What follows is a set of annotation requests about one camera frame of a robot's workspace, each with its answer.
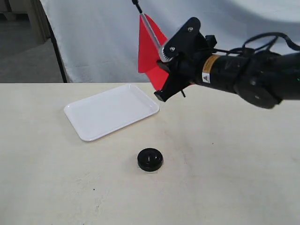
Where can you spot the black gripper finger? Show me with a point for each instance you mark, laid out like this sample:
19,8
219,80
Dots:
176,82
181,42

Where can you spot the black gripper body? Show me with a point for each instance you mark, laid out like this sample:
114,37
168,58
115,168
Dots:
191,63

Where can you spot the red flag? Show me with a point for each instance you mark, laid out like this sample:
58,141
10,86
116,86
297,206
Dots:
151,38

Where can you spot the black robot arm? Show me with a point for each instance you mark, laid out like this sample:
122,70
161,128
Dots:
263,76

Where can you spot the black round flag base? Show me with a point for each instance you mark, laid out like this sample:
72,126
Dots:
150,159

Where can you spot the white plastic tray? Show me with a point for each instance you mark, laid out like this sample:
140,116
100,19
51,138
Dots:
104,113

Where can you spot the white backdrop cloth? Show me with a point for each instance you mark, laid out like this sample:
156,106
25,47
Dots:
98,39

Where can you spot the black backdrop stand pole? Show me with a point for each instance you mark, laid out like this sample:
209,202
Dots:
57,54

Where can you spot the wooden furniture in background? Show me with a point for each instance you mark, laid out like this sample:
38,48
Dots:
13,10

